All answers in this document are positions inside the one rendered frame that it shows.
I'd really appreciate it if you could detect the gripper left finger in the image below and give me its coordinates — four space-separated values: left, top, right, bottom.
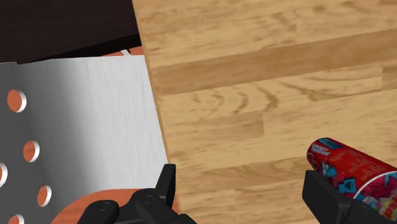
76 163 197 224

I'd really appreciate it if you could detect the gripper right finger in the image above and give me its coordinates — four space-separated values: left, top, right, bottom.
302 169 397 224

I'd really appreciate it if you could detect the white chair with round holes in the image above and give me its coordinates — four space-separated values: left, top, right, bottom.
0 55 171 224

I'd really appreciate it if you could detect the dark robot stand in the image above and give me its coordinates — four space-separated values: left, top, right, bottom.
0 0 143 65

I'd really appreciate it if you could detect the red printed can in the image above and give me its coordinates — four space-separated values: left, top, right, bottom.
306 137 397 221

